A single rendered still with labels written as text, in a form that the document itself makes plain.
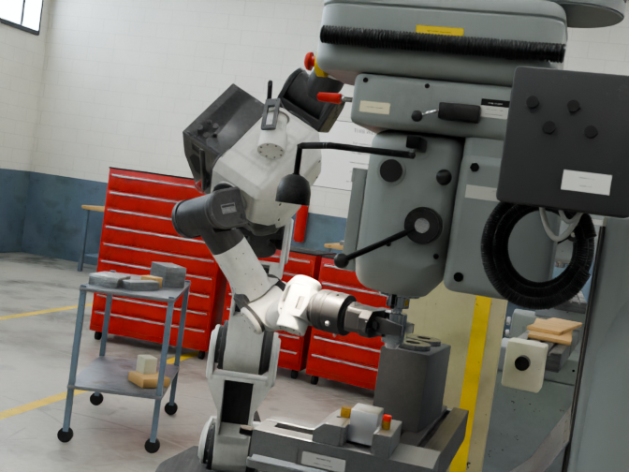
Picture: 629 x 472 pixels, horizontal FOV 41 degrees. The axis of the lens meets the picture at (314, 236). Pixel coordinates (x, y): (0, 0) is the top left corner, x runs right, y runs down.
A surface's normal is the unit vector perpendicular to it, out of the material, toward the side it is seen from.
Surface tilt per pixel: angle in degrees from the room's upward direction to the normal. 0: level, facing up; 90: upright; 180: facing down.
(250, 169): 59
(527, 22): 90
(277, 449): 90
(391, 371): 90
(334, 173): 90
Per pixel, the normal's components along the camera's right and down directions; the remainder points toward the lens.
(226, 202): 0.72, -0.16
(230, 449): -0.03, 0.29
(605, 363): -0.77, -0.10
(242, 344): 0.03, -0.10
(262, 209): 0.15, 0.83
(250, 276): 0.43, 0.09
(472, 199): -0.30, 0.01
